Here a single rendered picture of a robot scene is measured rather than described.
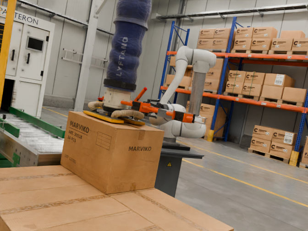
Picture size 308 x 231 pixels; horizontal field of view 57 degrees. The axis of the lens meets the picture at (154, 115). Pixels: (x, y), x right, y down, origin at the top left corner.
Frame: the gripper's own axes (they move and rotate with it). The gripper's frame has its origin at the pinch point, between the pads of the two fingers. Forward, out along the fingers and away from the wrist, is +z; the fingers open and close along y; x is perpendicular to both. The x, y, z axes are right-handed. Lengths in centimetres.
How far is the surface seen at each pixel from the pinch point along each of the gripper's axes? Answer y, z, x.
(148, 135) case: 17.5, -5.8, -4.3
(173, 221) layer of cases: 54, 6, -45
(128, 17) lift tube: -55, 8, 19
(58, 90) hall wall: 48, -420, 943
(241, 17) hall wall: -352, -839, 440
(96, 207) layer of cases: 53, 35, -17
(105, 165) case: 37.4, 19.9, 1.8
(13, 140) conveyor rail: 49, 34, 110
